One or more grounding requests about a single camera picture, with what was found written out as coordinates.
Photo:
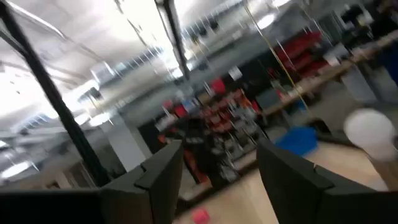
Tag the red storage bin rack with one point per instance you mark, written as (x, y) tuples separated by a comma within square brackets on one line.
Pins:
[(298, 53)]

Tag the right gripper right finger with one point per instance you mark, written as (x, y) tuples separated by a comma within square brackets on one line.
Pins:
[(295, 193)]

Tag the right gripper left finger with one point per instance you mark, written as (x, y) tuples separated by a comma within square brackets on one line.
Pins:
[(146, 199)]

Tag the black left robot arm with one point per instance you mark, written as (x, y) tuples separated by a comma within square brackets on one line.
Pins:
[(202, 155)]

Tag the red cube wall charger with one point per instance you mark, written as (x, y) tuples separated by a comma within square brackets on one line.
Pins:
[(200, 216)]

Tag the blue plastic bin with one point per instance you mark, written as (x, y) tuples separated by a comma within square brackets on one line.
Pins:
[(297, 140)]

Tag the black frame post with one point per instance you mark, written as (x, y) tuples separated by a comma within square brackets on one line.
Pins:
[(175, 37), (53, 93)]

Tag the white bulb lamp brass stand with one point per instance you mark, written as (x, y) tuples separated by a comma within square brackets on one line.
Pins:
[(370, 133)]

